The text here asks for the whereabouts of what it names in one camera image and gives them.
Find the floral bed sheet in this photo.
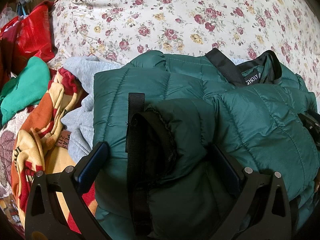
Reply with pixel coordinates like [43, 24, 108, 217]
[49, 0, 320, 98]

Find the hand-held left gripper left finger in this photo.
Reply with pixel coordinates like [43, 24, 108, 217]
[25, 141, 108, 240]

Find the red shiny bag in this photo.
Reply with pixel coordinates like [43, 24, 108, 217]
[14, 1, 55, 62]

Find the yellow red striped garment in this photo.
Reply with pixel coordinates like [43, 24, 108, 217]
[11, 67, 99, 230]

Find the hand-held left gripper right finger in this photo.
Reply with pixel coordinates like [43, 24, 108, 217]
[212, 144, 292, 240]

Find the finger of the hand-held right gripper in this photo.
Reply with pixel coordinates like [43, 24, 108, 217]
[298, 110, 320, 153]

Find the bright green sweater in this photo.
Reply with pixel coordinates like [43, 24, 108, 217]
[0, 57, 51, 127]

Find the grey sweatshirt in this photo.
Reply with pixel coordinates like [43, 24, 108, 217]
[61, 55, 125, 164]

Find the dark green puffer jacket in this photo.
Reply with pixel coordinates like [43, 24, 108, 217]
[92, 49, 320, 240]

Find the leaf patterned maroon blanket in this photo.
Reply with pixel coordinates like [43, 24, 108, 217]
[0, 111, 28, 200]

